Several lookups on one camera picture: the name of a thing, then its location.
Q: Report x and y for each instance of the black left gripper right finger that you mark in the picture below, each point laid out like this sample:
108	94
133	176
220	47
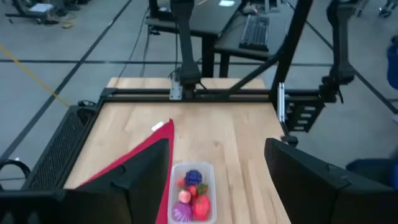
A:
326	196

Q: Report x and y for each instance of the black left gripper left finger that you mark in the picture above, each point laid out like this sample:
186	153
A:
109	199

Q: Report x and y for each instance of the red toy strawberry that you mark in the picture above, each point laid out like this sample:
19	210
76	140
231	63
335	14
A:
181	183
192	190

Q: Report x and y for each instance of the purple white-striped toy ball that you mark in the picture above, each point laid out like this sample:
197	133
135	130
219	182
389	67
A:
182	213

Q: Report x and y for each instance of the small pink toy peach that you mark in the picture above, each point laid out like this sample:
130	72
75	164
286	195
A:
184	196

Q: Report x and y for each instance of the blue toy grape bunch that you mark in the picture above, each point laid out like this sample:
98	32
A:
193	177

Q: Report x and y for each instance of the large red toy tomato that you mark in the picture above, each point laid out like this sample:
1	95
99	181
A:
202	208

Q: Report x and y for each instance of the small long-stemmed toy strawberry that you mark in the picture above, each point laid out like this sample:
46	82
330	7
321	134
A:
202	188

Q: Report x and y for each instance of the clear plastic tupperware container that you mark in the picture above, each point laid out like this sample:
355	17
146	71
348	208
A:
213	174

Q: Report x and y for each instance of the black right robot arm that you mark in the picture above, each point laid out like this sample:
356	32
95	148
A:
186	46

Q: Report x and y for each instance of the dark blue chair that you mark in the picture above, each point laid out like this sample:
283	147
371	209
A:
373	171

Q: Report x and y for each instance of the black perforated panel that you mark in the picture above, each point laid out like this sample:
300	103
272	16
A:
59	146

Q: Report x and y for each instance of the red cloth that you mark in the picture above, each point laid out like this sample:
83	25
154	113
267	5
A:
161	133

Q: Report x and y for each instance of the white cloth tag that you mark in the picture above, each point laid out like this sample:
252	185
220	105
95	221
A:
157	126

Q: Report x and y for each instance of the silver metal strip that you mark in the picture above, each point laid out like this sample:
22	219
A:
281	102

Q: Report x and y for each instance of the blue object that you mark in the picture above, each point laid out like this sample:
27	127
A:
393	62

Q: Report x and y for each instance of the black jointed stand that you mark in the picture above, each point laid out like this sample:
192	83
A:
340	46

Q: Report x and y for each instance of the black keyboard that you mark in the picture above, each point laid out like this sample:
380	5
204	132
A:
255	32

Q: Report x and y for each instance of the black desk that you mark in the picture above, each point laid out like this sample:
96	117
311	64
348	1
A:
211	21

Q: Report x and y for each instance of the black slotted side bracket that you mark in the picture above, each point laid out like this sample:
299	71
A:
306	105

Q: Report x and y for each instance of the silver metal bracket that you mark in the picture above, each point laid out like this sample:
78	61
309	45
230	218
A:
175	91

